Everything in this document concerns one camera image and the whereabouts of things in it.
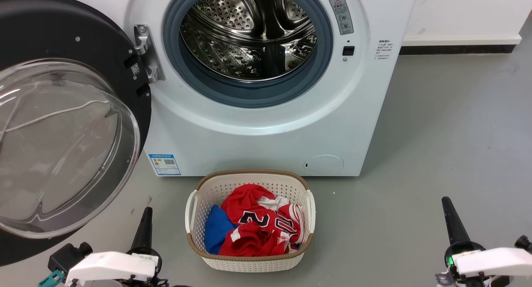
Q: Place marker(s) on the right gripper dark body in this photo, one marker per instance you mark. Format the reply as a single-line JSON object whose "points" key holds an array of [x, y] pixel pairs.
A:
{"points": [[450, 262]]}

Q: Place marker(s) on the round white filter cover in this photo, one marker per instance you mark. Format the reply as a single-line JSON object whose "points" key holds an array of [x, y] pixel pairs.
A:
{"points": [[323, 165]]}

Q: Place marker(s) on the black left wrist connector block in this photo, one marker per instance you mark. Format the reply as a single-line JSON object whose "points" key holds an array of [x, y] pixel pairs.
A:
{"points": [[66, 256]]}

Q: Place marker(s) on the grey warning sticker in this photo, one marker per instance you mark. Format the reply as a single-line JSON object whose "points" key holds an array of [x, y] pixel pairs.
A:
{"points": [[341, 16]]}

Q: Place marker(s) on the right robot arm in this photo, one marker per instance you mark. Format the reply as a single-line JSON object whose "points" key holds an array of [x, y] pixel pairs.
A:
{"points": [[474, 282]]}

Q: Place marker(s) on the black round glass washer door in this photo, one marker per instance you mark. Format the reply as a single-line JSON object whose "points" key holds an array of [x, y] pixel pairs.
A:
{"points": [[83, 29]]}

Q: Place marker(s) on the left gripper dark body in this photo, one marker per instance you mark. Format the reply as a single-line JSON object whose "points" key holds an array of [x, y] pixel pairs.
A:
{"points": [[159, 266]]}

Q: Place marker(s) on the blue energy label sticker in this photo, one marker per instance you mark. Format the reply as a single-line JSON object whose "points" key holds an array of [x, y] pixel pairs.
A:
{"points": [[165, 165]]}

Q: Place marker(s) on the white garment piece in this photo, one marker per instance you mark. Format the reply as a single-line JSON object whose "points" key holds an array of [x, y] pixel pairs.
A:
{"points": [[274, 203]]}

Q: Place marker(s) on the white right wrist camera cover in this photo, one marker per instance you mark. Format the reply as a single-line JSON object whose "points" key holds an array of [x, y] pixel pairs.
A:
{"points": [[494, 261]]}

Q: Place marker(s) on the steel perforated washer drum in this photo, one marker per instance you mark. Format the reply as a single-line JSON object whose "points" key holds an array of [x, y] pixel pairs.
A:
{"points": [[249, 33]]}

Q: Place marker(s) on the white front-load washing machine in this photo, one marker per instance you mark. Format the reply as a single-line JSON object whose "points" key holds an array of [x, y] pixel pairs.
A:
{"points": [[257, 141]]}

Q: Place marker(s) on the blue garment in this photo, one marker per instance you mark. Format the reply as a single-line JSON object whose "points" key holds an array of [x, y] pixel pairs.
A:
{"points": [[216, 228]]}

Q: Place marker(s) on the small printed text sticker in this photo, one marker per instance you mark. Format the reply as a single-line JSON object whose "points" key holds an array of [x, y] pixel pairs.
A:
{"points": [[384, 50]]}

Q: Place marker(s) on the white left wrist camera cover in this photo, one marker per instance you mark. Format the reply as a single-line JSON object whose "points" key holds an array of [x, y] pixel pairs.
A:
{"points": [[108, 266]]}

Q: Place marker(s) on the red basketball jersey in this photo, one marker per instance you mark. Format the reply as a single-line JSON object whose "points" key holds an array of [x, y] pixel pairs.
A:
{"points": [[245, 200]]}

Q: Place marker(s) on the metal door hinge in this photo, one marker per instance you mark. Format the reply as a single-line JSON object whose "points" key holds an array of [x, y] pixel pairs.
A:
{"points": [[147, 50]]}

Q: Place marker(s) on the black door latch slot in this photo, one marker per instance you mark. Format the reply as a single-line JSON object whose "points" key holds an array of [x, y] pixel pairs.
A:
{"points": [[348, 50]]}

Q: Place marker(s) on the white wrist camera cover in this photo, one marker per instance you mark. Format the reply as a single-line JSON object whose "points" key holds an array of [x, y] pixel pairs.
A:
{"points": [[494, 261], [108, 266]]}

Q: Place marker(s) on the black right wrist knob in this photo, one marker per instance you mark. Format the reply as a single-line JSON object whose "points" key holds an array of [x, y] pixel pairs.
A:
{"points": [[523, 242]]}

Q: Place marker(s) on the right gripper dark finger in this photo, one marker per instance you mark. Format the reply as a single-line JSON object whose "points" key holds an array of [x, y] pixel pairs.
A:
{"points": [[450, 224], [461, 233]]}

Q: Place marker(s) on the white plastic laundry basket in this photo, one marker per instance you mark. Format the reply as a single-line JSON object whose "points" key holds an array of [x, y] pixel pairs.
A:
{"points": [[216, 187]]}

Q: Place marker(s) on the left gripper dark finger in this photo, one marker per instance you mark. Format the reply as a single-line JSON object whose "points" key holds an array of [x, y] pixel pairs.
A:
{"points": [[142, 237], [149, 233]]}

